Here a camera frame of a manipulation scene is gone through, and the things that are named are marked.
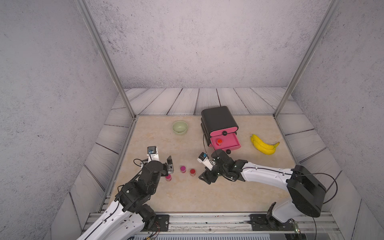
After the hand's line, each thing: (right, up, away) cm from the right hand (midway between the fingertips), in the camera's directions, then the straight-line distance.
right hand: (203, 172), depth 82 cm
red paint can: (-6, -1, +6) cm, 9 cm away
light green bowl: (-16, +25, +29) cm, 41 cm away
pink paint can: (-20, -4, +3) cm, 20 cm away
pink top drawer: (+13, +22, +9) cm, 27 cm away
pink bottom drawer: (+15, +15, +12) cm, 24 cm away
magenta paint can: (-12, 0, +7) cm, 14 cm away
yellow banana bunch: (+42, +11, +15) cm, 46 cm away
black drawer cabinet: (+10, +24, +9) cm, 27 cm away
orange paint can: (+10, +15, +11) cm, 22 cm away
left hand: (-19, +10, -9) cm, 23 cm away
